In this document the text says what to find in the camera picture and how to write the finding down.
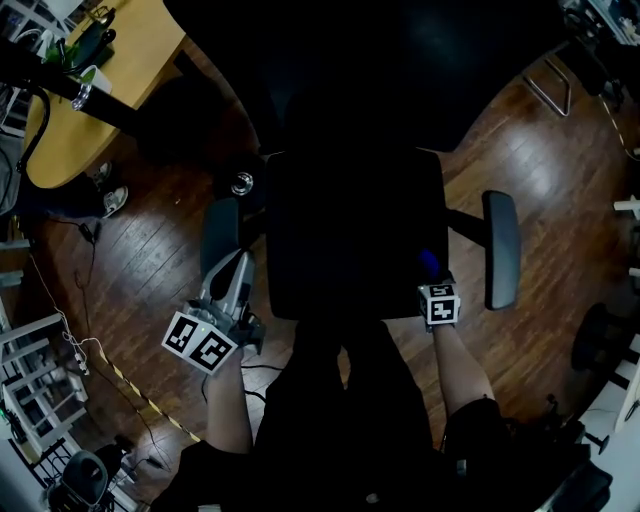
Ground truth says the white floor cable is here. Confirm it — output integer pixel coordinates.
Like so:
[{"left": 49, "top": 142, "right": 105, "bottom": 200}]
[{"left": 27, "top": 252, "right": 104, "bottom": 376}]

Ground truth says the white desk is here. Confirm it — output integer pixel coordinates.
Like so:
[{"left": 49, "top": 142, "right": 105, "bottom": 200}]
[{"left": 574, "top": 329, "right": 640, "bottom": 512}]

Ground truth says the grey chair armrest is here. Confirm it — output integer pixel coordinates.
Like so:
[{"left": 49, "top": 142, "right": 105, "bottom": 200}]
[
  {"left": 199, "top": 196, "right": 247, "bottom": 289},
  {"left": 446, "top": 189, "right": 523, "bottom": 312}
]

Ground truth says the person's black clothing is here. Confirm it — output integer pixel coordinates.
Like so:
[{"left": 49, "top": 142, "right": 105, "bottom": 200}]
[{"left": 149, "top": 319, "right": 616, "bottom": 512}]

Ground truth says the round wooden table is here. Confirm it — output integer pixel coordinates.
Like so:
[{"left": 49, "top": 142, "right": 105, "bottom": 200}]
[{"left": 22, "top": 0, "right": 186, "bottom": 190}]

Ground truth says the black office chair seat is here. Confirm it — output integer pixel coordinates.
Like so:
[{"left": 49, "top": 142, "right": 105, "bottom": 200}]
[{"left": 263, "top": 147, "right": 449, "bottom": 321}]

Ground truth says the white frame workbench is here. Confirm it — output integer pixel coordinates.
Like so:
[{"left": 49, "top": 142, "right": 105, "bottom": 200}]
[{"left": 0, "top": 239, "right": 91, "bottom": 451}]

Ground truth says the person's left forearm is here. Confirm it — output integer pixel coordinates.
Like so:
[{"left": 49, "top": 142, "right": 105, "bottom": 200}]
[{"left": 204, "top": 349, "right": 254, "bottom": 454}]

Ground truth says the grey black office chair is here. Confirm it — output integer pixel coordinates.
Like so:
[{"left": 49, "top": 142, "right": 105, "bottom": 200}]
[{"left": 49, "top": 439, "right": 131, "bottom": 512}]

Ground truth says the black floor cable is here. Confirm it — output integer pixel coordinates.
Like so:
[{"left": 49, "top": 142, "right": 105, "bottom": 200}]
[{"left": 49, "top": 219, "right": 104, "bottom": 321}]

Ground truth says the black round stool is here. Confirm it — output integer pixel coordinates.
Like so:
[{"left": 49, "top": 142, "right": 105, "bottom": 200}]
[{"left": 571, "top": 302, "right": 640, "bottom": 374}]

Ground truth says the yellow black floor tape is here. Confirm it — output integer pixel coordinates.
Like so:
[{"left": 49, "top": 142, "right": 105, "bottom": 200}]
[{"left": 97, "top": 349, "right": 202, "bottom": 444}]

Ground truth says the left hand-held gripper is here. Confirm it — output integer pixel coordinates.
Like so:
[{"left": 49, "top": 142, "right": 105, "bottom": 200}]
[{"left": 160, "top": 249, "right": 266, "bottom": 375}]

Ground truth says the black mesh chair backrest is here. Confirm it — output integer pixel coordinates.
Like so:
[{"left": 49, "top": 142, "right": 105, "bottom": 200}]
[{"left": 164, "top": 0, "right": 571, "bottom": 156}]

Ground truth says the person's right forearm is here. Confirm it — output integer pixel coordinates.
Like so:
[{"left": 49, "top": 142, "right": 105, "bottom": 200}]
[{"left": 430, "top": 323, "right": 496, "bottom": 419}]

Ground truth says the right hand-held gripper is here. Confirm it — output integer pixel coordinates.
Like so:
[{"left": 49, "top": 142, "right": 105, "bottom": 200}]
[{"left": 417, "top": 272, "right": 461, "bottom": 332}]

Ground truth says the chrome chair leg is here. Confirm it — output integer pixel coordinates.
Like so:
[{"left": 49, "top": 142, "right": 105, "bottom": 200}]
[{"left": 522, "top": 53, "right": 574, "bottom": 119}]

